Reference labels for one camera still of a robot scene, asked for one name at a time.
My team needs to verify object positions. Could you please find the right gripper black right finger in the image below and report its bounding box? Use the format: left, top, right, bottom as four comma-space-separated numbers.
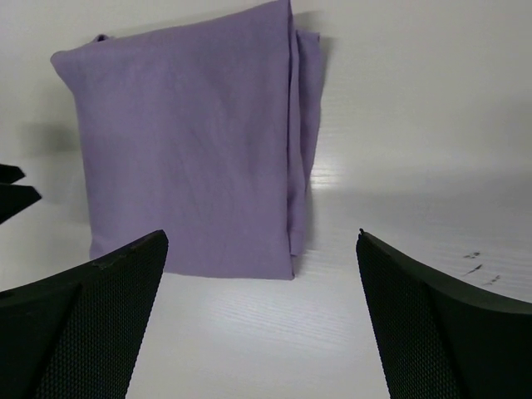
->
356, 231, 531, 398

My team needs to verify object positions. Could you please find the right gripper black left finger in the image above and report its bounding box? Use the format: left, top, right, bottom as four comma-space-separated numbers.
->
1, 230, 168, 399

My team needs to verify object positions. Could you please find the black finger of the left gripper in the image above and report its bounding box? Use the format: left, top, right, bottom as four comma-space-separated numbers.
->
0, 184, 42, 224
0, 164, 26, 183

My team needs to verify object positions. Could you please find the purple polo shirt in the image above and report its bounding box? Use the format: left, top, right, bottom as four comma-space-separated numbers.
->
51, 1, 324, 280

